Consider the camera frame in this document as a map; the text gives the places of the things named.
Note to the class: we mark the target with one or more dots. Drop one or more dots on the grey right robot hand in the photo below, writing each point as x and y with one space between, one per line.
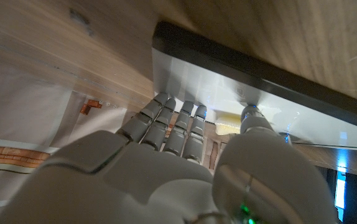
135 180

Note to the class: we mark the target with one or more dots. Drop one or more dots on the small white whiteboard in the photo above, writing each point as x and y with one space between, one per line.
222 81

